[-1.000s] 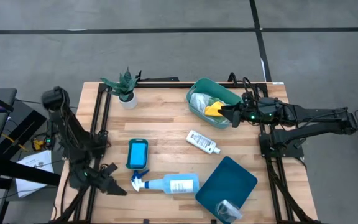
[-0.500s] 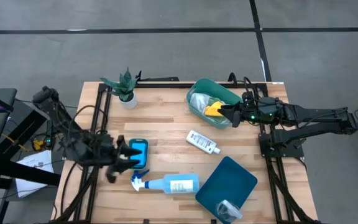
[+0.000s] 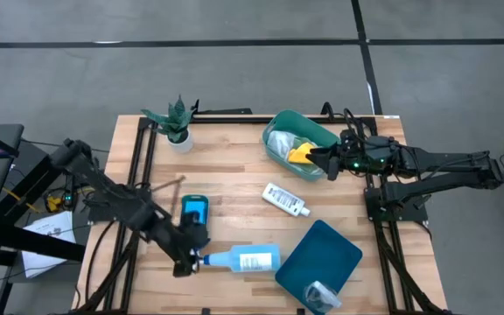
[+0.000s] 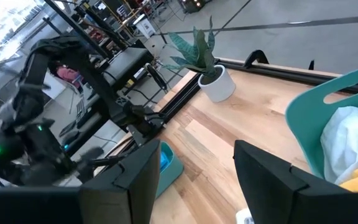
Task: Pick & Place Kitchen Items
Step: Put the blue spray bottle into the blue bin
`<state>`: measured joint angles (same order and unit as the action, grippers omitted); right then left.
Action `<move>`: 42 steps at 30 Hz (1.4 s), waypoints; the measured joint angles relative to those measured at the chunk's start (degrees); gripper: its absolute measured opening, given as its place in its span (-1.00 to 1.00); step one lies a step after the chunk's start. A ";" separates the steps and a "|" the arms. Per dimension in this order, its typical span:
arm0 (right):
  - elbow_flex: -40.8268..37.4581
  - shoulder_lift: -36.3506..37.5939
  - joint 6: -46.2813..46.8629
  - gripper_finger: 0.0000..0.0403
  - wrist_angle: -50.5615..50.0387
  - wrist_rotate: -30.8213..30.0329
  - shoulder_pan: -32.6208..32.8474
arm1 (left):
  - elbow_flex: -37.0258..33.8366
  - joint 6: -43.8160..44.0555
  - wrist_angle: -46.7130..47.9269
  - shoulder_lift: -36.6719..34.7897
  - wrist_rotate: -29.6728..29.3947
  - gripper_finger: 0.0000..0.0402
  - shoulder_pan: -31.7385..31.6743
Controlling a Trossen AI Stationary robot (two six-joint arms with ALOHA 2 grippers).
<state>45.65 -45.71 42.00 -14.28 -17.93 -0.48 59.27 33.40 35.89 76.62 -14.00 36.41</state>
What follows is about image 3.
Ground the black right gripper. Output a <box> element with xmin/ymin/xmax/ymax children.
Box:
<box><xmin>307</xmin><ymin>130</ymin><xmax>367</xmax><ymax>180</ymax></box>

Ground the white cloth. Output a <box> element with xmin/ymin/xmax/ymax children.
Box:
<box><xmin>267</xmin><ymin>129</ymin><xmax>299</xmax><ymax>161</ymax></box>

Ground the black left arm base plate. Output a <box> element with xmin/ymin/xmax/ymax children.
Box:
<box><xmin>87</xmin><ymin>203</ymin><xmax>148</xmax><ymax>223</ymax></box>

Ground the clear plastic cup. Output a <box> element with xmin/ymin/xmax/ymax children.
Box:
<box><xmin>303</xmin><ymin>280</ymin><xmax>343</xmax><ymax>314</ymax></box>

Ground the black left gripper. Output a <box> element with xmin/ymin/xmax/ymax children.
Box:
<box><xmin>164</xmin><ymin>213</ymin><xmax>212</xmax><ymax>279</ymax></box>

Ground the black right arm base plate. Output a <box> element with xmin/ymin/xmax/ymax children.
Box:
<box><xmin>363</xmin><ymin>186</ymin><xmax>429</xmax><ymax>223</ymax></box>

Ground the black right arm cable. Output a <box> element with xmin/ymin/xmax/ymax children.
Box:
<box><xmin>342</xmin><ymin>108</ymin><xmax>369</xmax><ymax>148</ymax></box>

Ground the blue spray bottle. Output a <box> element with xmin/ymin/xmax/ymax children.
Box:
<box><xmin>192</xmin><ymin>243</ymin><xmax>282</xmax><ymax>274</ymax></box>

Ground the white paper sheet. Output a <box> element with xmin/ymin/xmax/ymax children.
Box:
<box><xmin>20</xmin><ymin>210</ymin><xmax>77</xmax><ymax>279</ymax></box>

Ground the dark blue plastic bin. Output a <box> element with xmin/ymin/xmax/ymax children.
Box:
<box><xmin>274</xmin><ymin>218</ymin><xmax>364</xmax><ymax>315</ymax></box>

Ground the yellow cloth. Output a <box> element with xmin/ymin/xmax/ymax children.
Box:
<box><xmin>286</xmin><ymin>142</ymin><xmax>319</xmax><ymax>165</ymax></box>

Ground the blue sponge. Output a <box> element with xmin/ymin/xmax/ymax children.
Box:
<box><xmin>184</xmin><ymin>199</ymin><xmax>207</xmax><ymax>225</ymax></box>

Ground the white tube bottle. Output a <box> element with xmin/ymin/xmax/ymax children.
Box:
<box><xmin>261</xmin><ymin>182</ymin><xmax>312</xmax><ymax>218</ymax></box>

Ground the large green plastic basket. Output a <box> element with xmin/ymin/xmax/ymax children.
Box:
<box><xmin>261</xmin><ymin>108</ymin><xmax>341</xmax><ymax>183</ymax></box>

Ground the small green plastic tray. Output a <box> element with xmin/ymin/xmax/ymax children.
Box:
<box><xmin>180</xmin><ymin>194</ymin><xmax>210</xmax><ymax>228</ymax></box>

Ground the black bar bracket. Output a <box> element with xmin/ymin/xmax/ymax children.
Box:
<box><xmin>199</xmin><ymin>108</ymin><xmax>253</xmax><ymax>116</ymax></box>

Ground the snake plant in white pot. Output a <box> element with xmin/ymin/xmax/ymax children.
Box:
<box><xmin>141</xmin><ymin>94</ymin><xmax>200</xmax><ymax>154</ymax></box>

